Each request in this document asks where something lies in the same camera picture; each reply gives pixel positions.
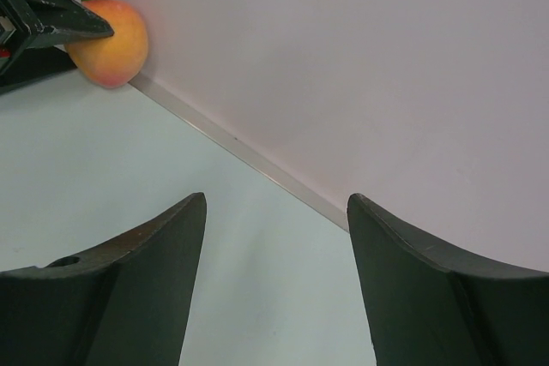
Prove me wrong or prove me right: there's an orange pink fake peach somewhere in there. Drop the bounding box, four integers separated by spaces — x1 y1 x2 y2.
65 0 148 89

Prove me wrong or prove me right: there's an aluminium frame rail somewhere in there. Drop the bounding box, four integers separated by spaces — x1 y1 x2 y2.
130 74 348 231

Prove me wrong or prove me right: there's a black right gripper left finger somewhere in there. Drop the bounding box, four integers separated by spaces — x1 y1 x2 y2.
1 193 207 365

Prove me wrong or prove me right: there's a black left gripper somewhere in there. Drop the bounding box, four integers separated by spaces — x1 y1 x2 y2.
1 0 114 94

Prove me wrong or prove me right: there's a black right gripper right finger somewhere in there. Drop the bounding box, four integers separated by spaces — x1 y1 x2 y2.
347 194 548 365

